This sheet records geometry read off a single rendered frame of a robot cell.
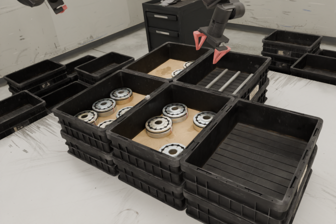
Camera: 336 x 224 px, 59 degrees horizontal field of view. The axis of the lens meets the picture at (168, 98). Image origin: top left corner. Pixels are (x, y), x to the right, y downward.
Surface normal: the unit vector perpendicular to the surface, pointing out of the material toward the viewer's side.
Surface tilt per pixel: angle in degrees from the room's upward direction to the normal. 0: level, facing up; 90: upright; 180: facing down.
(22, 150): 0
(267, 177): 0
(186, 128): 0
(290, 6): 90
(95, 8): 90
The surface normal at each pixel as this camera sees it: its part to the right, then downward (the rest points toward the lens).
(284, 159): -0.10, -0.86
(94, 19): 0.75, 0.27
